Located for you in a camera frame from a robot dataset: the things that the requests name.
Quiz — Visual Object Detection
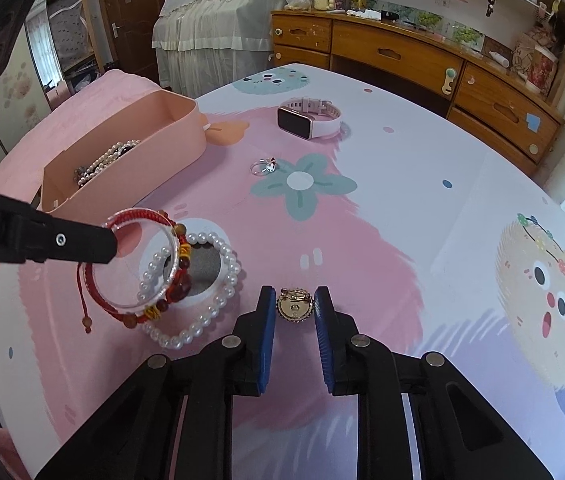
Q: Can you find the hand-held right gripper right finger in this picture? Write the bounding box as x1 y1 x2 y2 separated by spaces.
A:
314 286 553 480

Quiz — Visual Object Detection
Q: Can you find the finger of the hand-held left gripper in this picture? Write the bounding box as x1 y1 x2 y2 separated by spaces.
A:
11 206 119 266

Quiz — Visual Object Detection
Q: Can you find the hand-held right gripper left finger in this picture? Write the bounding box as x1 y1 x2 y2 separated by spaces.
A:
35 285 276 480

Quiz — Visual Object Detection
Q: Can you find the round gold brooch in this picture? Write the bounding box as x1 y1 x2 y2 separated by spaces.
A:
276 287 317 324

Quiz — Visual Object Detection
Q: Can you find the red string bracelet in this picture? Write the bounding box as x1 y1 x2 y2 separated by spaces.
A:
77 209 193 335

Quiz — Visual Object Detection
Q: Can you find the white pearl bracelet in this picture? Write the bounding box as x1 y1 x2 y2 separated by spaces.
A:
138 231 244 352

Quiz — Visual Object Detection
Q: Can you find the pearl necklace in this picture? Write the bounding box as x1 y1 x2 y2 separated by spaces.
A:
74 143 136 189

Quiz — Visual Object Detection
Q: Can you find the clear glass bangle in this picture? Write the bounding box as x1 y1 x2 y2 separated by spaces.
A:
106 209 189 311

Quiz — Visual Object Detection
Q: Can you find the pink plastic storage box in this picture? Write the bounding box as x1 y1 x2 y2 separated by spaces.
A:
40 91 209 214

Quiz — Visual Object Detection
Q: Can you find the floral sliding wardrobe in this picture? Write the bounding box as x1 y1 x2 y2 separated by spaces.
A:
0 7 99 163

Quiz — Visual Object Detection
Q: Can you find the pink smartwatch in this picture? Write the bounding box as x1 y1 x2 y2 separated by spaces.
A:
276 97 344 140

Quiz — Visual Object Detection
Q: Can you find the brown wooden door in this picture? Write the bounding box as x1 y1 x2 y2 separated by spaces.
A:
94 0 171 92

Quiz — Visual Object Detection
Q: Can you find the white lace cloth cover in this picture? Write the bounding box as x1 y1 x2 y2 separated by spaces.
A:
151 0 314 102

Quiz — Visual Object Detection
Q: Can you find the wooden desk with drawers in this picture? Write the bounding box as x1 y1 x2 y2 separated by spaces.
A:
269 7 565 179

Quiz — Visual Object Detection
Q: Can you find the red patterned paper cup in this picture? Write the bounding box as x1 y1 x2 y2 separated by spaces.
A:
527 44 559 97

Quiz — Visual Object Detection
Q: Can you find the patterned gift bag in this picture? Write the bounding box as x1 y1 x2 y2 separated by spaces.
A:
509 29 554 82

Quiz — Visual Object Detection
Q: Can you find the silver ring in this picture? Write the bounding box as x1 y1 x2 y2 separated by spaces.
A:
249 156 278 176

